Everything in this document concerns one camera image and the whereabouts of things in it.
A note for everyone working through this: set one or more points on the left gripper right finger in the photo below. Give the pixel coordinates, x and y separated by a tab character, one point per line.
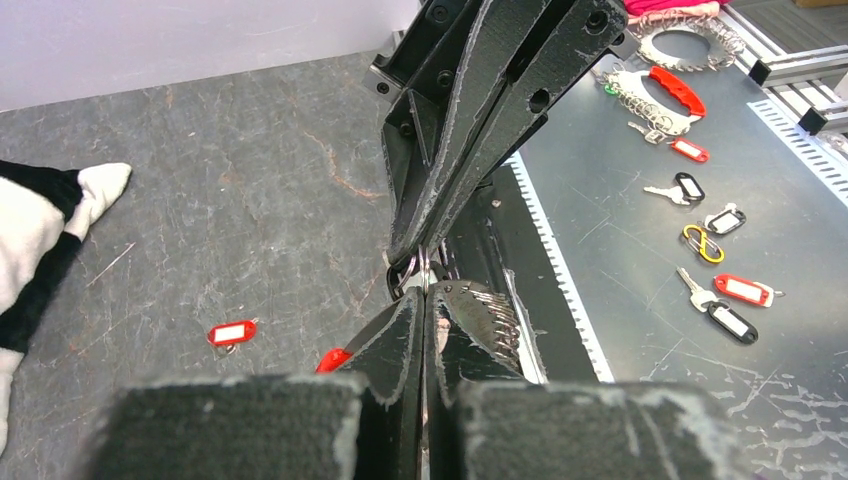
445	369

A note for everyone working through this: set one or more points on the metal keyring with red handle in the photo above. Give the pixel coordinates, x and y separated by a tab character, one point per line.
486	316

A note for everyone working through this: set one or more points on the black white checkered pillow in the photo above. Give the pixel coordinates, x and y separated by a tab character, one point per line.
46	214

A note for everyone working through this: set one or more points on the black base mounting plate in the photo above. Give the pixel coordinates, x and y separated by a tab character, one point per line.
495	243

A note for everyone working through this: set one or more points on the pink cloth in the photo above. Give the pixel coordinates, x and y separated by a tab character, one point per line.
654	8

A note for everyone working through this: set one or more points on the spare keyring with red handle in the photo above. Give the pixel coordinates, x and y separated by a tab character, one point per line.
662	99

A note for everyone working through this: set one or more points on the yellow carabiner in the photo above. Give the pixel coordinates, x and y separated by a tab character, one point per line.
699	241

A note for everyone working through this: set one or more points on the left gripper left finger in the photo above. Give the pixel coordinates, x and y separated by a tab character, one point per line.
388	351

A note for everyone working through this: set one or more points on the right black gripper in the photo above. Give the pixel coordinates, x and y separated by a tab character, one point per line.
430	86

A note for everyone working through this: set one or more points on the spare key black tag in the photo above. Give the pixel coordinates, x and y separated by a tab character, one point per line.
686	190
717	310
730	218

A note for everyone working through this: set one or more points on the spare key red tag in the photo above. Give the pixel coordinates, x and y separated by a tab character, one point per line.
681	145
752	292

